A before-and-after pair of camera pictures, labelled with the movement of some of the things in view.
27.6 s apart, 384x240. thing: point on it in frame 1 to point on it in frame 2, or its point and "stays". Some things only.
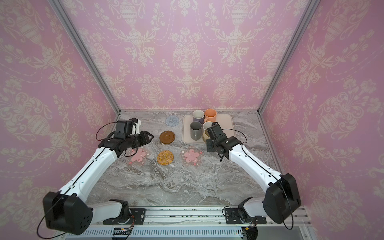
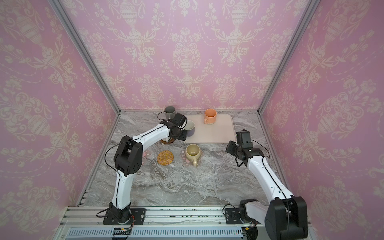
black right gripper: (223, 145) to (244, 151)
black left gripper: (145, 137) to (184, 136)
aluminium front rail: (198, 216) stays
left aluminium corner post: (59, 9) stays
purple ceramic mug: (198, 115) to (190, 127)
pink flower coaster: (192, 156) stays
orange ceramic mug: (210, 115) stays
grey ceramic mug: (196, 130) to (169, 112)
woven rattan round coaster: (165, 157) stays
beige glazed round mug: (206, 135) to (192, 152)
